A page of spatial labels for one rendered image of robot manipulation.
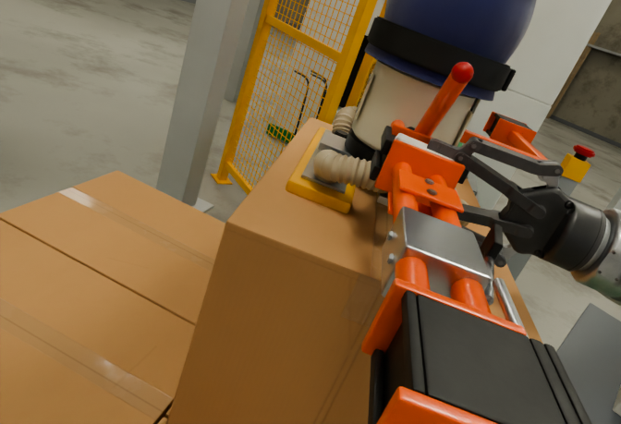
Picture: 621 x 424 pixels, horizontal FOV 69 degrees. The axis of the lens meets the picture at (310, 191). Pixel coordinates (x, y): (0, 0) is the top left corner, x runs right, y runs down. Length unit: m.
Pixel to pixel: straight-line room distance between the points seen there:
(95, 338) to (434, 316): 0.77
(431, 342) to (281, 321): 0.40
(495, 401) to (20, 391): 0.75
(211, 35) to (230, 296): 1.60
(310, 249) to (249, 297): 0.11
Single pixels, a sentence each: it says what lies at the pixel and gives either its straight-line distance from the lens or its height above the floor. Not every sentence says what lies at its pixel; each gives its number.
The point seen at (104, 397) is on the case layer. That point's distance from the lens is 0.86.
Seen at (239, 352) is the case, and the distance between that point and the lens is 0.65.
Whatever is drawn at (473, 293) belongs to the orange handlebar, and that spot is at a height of 1.08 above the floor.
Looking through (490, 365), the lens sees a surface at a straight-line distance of 0.23.
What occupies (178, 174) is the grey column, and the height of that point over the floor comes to 0.22.
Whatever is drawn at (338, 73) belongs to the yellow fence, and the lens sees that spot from 1.95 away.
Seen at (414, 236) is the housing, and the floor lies 1.09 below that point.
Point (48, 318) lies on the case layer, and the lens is 0.97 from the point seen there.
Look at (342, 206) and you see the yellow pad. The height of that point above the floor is 0.95.
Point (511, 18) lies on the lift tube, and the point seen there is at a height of 1.26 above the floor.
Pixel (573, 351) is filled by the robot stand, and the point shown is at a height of 0.75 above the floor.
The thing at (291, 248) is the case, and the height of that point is 0.94.
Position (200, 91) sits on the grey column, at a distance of 2.12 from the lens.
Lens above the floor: 1.22
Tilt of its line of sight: 23 degrees down
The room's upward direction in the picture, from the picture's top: 20 degrees clockwise
